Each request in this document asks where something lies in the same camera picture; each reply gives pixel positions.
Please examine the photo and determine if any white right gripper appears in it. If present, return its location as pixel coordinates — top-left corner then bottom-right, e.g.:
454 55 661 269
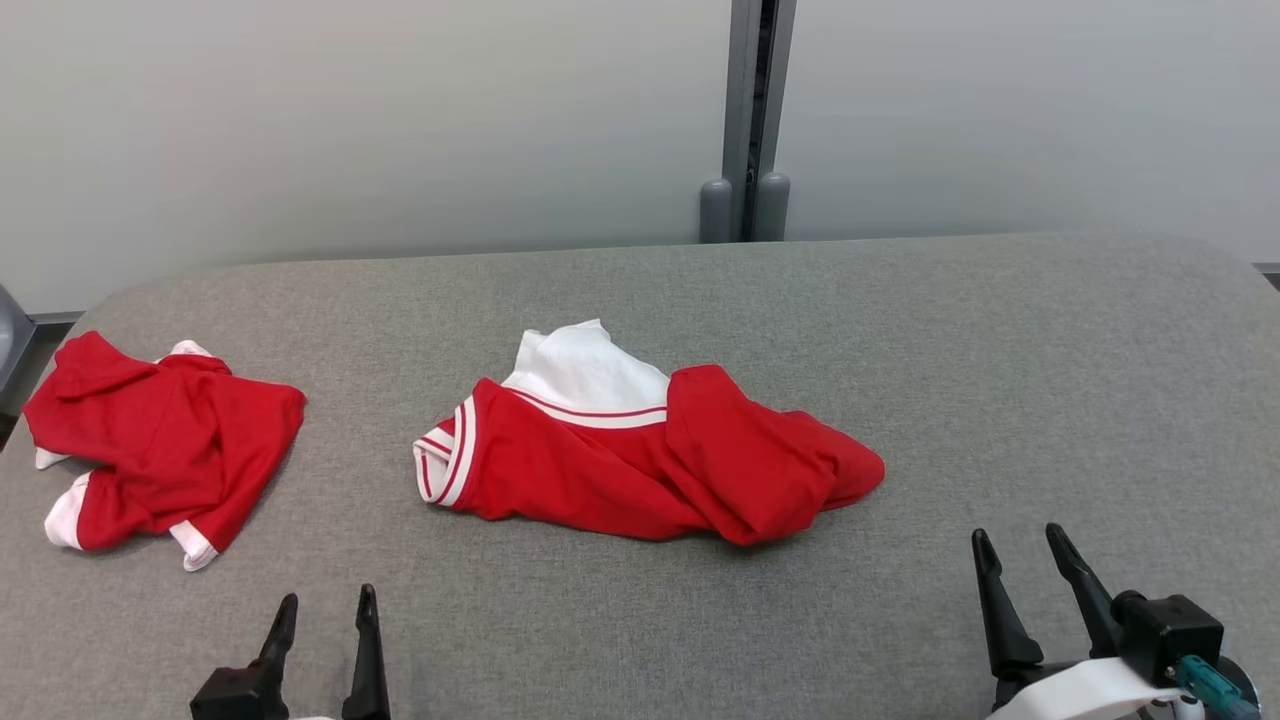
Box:
972 523 1187 720

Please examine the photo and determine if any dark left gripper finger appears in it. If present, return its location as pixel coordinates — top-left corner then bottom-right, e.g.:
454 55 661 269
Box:
342 585 391 720
258 593 299 669

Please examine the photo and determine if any red garment plain white trim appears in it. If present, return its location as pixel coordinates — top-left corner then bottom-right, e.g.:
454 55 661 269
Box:
22 331 308 573

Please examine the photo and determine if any red garment striped white collar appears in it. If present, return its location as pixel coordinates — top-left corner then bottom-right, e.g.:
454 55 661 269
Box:
413 319 886 547

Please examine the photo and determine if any grey metal object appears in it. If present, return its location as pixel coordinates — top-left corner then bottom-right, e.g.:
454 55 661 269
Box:
0 285 37 396

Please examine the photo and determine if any teal right camera cable plug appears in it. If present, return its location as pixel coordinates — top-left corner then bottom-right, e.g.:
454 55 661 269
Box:
1175 655 1261 720

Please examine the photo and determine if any grey cylindrical post foot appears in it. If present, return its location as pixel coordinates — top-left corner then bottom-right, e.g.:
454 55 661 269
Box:
699 177 734 244
755 171 791 242

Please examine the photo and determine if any grey vertical partition post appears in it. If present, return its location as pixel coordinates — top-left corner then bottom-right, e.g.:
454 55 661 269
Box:
722 0 798 243

